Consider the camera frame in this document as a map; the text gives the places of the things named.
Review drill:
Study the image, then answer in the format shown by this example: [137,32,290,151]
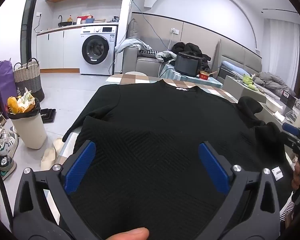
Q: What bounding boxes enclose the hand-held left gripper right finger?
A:
[189,141,282,240]

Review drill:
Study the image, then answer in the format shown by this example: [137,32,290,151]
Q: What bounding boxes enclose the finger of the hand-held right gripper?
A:
[281,122,300,143]

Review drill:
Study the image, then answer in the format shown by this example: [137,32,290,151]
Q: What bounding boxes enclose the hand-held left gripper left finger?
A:
[13,140,101,240]

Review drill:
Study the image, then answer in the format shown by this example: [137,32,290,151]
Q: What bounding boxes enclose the black knit sweater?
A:
[62,79,294,240]

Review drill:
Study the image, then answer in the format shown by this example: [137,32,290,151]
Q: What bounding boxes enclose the pile of black clothes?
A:
[170,42,212,73]

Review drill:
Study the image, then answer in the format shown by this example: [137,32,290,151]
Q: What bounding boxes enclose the person's right hand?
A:
[291,161,300,192]

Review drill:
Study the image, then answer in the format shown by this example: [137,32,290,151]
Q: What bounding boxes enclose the person's left hand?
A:
[107,227,150,240]

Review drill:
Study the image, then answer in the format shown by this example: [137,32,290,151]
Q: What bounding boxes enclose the white basin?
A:
[265,97,284,113]

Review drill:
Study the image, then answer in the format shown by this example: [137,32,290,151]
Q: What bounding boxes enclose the beige slipper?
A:
[53,137,64,154]
[41,147,57,170]

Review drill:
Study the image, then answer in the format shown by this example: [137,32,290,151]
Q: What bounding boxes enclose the black labelled box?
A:
[280,90,297,109]

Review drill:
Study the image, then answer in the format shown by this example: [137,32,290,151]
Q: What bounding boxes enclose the grey duvet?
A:
[255,71,297,97]

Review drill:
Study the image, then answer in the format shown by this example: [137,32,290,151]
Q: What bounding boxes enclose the striped cloth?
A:
[280,200,296,228]

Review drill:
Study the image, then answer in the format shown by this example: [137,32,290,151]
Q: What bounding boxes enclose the grey low cabinet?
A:
[224,76,273,111]

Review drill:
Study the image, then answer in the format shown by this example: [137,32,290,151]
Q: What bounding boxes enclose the white trash bin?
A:
[7,97,47,149]

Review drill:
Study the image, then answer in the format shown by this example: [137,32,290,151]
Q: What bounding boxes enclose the green plush toy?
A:
[242,74,257,89]

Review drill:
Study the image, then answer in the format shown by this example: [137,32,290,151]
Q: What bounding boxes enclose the pile of assorted shoes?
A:
[0,97,19,186]

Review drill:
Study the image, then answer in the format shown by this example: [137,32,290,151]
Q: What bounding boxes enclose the white curtain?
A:
[269,19,300,90]

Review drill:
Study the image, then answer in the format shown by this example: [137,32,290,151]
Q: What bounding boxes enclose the crumpled food wrappers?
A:
[15,87,38,113]

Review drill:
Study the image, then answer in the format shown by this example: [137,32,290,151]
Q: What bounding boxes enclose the blue folded blanket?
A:
[221,60,244,73]

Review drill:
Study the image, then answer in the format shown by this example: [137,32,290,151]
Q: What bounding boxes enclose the yellow spiky ball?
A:
[7,96,18,113]

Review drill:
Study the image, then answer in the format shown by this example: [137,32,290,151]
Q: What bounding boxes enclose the grey upholstered headboard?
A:
[216,39,263,85]

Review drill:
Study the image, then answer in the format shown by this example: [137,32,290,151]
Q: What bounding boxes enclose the woven laundry basket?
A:
[13,58,45,102]

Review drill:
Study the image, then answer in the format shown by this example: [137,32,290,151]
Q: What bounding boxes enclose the checkered blanket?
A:
[57,73,240,165]

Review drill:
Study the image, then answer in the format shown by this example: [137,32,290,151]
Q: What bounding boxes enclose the teal checkered tablecloth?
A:
[159,64,223,88]

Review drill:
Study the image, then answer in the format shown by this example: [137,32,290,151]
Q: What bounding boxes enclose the black microwave oven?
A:
[174,52,203,77]

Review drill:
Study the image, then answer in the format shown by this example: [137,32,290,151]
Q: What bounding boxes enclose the purple bag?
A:
[0,59,18,119]

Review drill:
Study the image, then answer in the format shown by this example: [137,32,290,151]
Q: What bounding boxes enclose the grey sofa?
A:
[122,19,176,78]

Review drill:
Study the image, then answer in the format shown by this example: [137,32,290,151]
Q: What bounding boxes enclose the white washing machine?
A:
[79,25,118,75]

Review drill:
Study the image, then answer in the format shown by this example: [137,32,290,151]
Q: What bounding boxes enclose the white lower kitchen cabinets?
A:
[37,29,82,70]

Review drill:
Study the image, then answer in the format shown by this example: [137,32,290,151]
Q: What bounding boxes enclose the grey crumpled garment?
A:
[155,51,177,62]

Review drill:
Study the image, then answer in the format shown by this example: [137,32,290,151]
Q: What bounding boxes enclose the houndstooth pillow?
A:
[139,49,159,58]

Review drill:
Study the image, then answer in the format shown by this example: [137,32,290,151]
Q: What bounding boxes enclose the pale blue garment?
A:
[115,38,153,54]

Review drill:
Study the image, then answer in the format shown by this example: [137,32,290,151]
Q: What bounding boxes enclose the red box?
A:
[77,16,94,25]

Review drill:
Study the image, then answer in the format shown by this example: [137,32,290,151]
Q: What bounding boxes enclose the black cable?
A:
[0,152,15,230]

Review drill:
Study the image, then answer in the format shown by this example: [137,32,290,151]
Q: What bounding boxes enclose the blue wall cable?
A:
[131,0,173,53]

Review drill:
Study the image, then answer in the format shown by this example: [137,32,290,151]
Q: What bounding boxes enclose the black door frame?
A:
[20,0,44,67]

